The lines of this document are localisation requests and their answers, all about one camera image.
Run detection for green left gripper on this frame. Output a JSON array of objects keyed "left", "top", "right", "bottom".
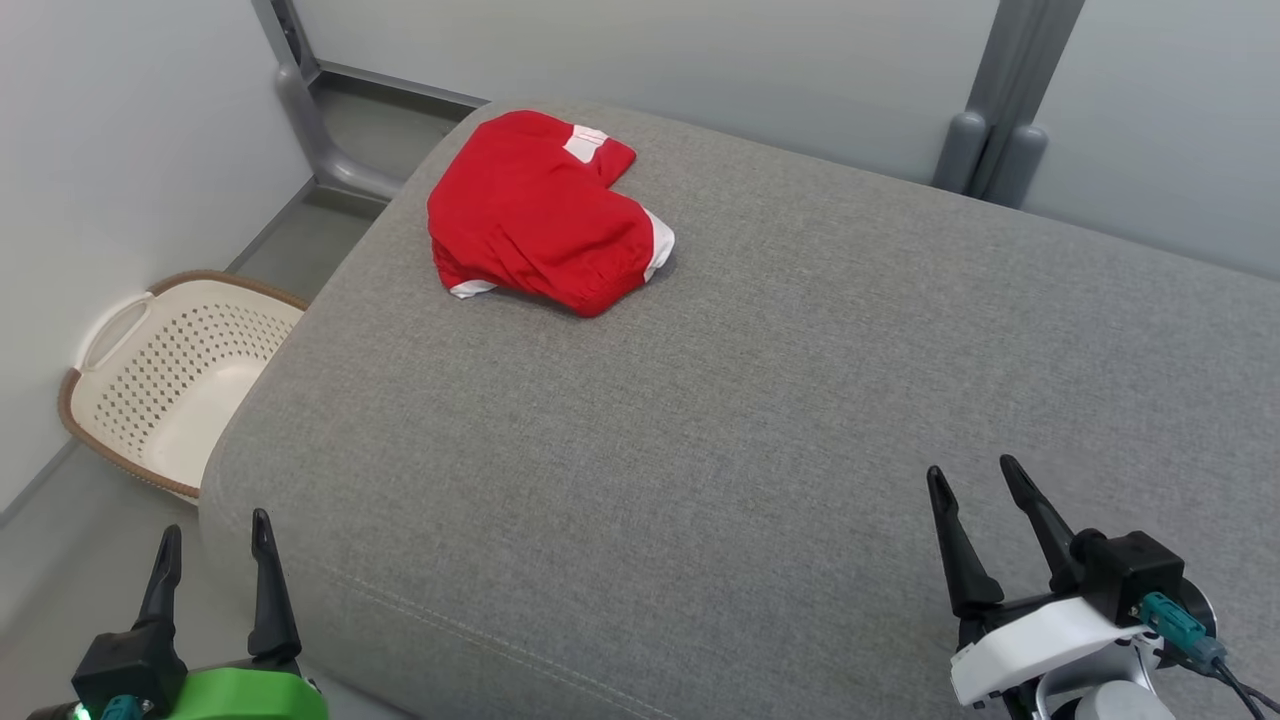
[{"left": 135, "top": 508, "right": 331, "bottom": 720}]

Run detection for grey fabric sofa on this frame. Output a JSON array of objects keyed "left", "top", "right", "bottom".
[{"left": 198, "top": 98, "right": 1280, "bottom": 720}]

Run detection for red Bulls 23 jersey shirt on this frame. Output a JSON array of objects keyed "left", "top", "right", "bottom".
[{"left": 427, "top": 110, "right": 676, "bottom": 319}]

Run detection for beige perforated laundry basket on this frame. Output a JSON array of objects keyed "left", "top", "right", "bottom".
[{"left": 57, "top": 270, "right": 311, "bottom": 504}]

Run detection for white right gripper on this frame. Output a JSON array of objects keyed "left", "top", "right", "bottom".
[{"left": 926, "top": 455, "right": 1166, "bottom": 709}]

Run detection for grey metal frame post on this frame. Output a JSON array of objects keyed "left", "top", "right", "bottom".
[
  {"left": 933, "top": 0, "right": 1086, "bottom": 209},
  {"left": 250, "top": 0, "right": 491, "bottom": 201}
]

